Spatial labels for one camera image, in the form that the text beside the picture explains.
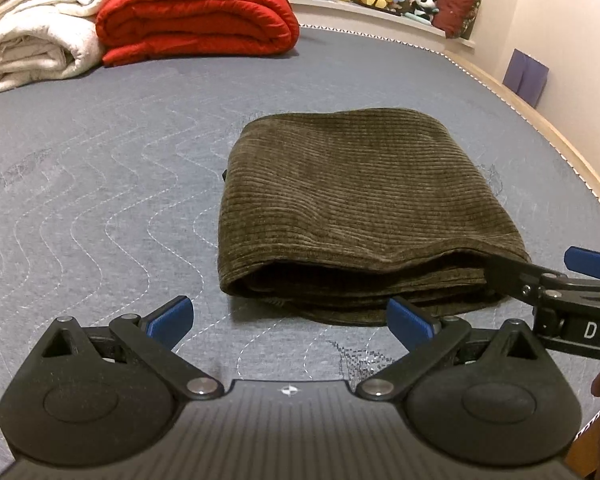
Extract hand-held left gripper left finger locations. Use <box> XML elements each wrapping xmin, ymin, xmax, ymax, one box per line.
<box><xmin>40</xmin><ymin>295</ymin><xmax>226</xmax><ymax>401</ymax></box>

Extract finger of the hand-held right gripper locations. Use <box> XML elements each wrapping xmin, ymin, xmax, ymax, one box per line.
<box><xmin>486</xmin><ymin>257</ymin><xmax>572</xmax><ymax>307</ymax></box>
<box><xmin>564</xmin><ymin>245</ymin><xmax>600</xmax><ymax>281</ymax></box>

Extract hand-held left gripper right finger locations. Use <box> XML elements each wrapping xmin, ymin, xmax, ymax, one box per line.
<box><xmin>355</xmin><ymin>295</ymin><xmax>556</xmax><ymax>401</ymax></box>

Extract olive corduroy pants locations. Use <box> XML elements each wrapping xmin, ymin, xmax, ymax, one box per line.
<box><xmin>218</xmin><ymin>106</ymin><xmax>534</xmax><ymax>326</ymax></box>

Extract grey quilted mattress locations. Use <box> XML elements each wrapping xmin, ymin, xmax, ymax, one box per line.
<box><xmin>0</xmin><ymin>24</ymin><xmax>600</xmax><ymax>466</ymax></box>

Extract maroon cushion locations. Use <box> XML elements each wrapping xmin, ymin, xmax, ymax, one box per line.
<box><xmin>431</xmin><ymin>0</ymin><xmax>485</xmax><ymax>41</ymax></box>

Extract panda plush toy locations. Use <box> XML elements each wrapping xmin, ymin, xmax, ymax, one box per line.
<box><xmin>412</xmin><ymin>0</ymin><xmax>441</xmax><ymax>24</ymax></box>

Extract white window ledge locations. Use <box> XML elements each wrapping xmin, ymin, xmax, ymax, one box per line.
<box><xmin>284</xmin><ymin>0</ymin><xmax>477</xmax><ymax>57</ymax></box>

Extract red folded quilt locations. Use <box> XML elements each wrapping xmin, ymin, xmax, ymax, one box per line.
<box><xmin>94</xmin><ymin>0</ymin><xmax>301</xmax><ymax>67</ymax></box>

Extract white folded blanket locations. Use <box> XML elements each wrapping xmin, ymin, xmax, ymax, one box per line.
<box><xmin>0</xmin><ymin>0</ymin><xmax>124</xmax><ymax>94</ymax></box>

